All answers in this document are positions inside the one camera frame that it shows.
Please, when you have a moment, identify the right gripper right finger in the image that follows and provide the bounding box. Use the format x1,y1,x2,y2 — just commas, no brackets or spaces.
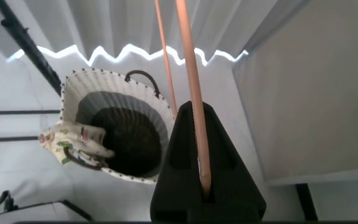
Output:
202,101,267,222

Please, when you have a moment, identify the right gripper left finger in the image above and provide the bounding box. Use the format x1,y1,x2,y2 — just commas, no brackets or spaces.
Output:
150,100,205,222

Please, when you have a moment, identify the pink clothes hanger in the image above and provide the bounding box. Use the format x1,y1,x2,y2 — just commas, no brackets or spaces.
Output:
154,0,213,197

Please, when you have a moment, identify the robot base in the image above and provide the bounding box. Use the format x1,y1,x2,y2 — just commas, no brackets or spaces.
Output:
0,200,93,222

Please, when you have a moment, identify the white laundry basket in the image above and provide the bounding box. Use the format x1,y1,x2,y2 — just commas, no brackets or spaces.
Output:
59,68,176,185

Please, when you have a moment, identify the black clothes rack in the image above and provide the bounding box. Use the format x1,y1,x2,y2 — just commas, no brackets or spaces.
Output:
0,0,62,144

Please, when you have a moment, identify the cream printed garment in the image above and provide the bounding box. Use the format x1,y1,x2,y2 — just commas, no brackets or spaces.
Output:
38,119,116,166

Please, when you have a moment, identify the white curtain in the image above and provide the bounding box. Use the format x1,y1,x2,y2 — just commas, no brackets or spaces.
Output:
0,0,310,67

